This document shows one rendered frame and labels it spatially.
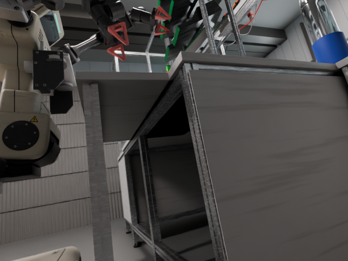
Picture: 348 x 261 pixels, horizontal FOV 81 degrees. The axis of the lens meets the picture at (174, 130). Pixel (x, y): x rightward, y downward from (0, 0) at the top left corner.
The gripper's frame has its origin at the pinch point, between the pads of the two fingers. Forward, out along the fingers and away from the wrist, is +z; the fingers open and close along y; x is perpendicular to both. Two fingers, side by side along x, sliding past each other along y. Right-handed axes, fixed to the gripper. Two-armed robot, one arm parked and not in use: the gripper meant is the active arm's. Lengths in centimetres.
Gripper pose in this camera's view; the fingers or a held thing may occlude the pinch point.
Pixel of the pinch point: (168, 24)
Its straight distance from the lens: 119.6
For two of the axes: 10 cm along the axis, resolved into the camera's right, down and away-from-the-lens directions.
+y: -1.1, 2.2, 9.7
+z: 9.6, 2.7, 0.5
